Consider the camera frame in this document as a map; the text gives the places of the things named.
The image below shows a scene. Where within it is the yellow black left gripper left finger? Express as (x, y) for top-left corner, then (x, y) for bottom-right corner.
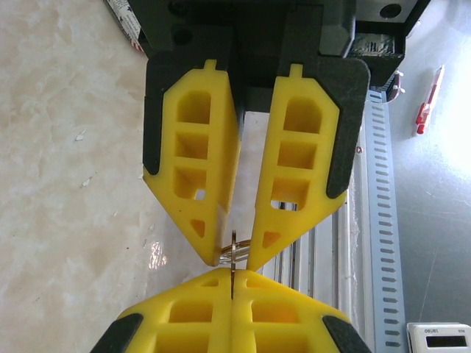
(90, 267), (234, 353)

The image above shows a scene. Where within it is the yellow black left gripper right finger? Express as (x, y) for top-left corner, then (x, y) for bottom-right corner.
(233, 269), (372, 353)

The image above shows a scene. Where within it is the silver key with ring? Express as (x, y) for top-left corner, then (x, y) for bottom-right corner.
(219, 230), (252, 299)

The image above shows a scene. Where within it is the red pen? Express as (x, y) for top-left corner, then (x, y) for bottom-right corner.
(415, 65), (445, 135)

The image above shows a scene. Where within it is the white grey calculator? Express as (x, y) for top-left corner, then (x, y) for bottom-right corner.
(406, 322), (471, 353)

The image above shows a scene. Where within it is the aluminium mounting rail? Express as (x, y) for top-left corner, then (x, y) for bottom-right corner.
(261, 90), (371, 324)

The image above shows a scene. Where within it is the slotted grey cable duct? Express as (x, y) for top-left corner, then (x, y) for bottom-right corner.
(362, 91), (408, 353)

